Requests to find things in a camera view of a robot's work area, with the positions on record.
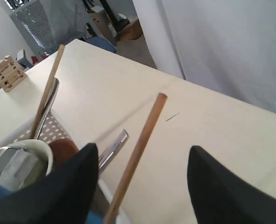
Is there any cream ceramic bowl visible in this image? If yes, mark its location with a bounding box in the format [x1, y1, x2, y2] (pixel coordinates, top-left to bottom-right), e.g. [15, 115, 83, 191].
[0, 140, 53, 191]

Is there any white perforated plastic basket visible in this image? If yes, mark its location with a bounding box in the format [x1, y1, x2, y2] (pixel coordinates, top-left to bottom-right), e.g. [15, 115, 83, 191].
[0, 112, 112, 224]

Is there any steel knife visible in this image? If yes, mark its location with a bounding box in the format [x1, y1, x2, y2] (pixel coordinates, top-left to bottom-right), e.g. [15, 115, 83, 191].
[99, 129, 129, 174]

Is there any steel fork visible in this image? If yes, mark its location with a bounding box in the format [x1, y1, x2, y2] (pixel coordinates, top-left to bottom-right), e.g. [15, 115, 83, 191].
[30, 78, 59, 140]

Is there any brown wooden plate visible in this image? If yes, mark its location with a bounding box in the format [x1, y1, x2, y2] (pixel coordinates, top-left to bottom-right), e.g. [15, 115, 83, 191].
[48, 138, 79, 170]

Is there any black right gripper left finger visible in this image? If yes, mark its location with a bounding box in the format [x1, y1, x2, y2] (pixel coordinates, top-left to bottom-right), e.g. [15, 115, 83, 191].
[0, 143, 99, 224]

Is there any blue chair seat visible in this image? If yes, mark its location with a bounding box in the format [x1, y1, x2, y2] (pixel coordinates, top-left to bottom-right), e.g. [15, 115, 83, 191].
[86, 36, 117, 53]

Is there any wooden chopstick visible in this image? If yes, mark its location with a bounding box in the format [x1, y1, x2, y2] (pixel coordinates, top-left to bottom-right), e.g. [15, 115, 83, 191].
[103, 93, 168, 224]
[29, 44, 65, 139]

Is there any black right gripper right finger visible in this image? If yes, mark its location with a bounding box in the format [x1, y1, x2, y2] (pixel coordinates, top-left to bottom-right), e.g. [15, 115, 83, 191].
[187, 146, 276, 224]

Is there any wooden block stack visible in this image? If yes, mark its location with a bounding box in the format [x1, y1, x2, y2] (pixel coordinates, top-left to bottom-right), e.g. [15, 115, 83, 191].
[0, 55, 27, 92]

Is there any grey perforated metal cabinet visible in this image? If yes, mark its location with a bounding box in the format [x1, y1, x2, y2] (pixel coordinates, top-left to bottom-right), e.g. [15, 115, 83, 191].
[10, 0, 90, 60]

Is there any cardboard box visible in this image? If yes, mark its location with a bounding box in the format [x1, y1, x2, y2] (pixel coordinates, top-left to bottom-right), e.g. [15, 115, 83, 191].
[118, 19, 143, 41]

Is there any shiny steel cup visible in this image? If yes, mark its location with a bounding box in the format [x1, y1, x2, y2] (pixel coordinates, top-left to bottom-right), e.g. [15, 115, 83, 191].
[0, 144, 31, 187]

